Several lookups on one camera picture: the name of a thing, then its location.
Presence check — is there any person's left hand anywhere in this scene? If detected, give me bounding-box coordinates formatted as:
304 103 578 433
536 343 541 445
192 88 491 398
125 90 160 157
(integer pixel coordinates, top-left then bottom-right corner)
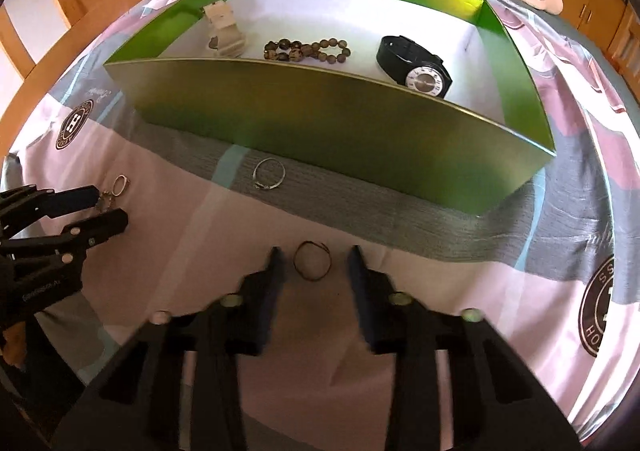
0 323 29 370

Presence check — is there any dark beaded bracelet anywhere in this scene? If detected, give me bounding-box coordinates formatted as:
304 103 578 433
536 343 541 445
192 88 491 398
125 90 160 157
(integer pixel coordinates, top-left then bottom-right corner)
263 37 352 66

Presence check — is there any black wrist watch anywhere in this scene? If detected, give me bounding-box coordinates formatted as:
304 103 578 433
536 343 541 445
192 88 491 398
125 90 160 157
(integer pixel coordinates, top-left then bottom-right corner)
376 34 453 99

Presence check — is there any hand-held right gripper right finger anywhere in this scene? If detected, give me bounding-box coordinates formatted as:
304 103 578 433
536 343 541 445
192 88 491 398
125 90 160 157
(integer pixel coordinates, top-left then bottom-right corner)
348 245 583 451

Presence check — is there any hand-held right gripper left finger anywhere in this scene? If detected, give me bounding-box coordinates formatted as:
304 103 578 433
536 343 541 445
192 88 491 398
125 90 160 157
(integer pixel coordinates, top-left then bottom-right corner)
50 247 286 451

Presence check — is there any wooden footboard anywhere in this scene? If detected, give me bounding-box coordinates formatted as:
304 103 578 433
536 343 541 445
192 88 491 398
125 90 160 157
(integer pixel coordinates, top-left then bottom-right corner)
605 1 640 77

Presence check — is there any cream link bracelet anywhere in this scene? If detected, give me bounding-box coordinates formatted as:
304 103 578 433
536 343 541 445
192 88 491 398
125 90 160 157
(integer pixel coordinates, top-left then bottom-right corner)
202 1 247 57

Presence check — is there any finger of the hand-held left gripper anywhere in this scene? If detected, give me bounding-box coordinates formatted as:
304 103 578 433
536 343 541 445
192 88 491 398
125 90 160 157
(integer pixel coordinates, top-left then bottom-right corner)
0 185 101 237
0 209 130 267

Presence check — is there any green cardboard box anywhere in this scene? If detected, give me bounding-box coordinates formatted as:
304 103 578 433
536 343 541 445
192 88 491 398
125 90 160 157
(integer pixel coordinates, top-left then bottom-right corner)
102 0 557 219

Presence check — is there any thin dark ring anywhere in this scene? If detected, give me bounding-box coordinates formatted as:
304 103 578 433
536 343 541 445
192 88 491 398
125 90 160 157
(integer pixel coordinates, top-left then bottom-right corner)
293 241 332 281

